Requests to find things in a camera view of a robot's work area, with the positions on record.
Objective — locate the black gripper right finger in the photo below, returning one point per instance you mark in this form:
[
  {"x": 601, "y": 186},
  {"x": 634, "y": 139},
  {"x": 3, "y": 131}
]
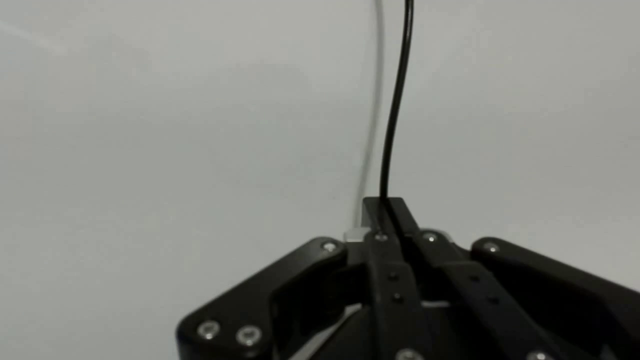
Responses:
[{"x": 528, "y": 306}]

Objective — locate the white board mat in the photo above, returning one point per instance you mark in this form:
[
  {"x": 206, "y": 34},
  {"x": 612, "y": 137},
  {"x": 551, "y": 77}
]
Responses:
[{"x": 157, "y": 153}]

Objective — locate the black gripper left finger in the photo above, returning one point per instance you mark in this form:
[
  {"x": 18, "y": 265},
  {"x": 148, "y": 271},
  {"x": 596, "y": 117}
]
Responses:
[{"x": 361, "y": 296}]

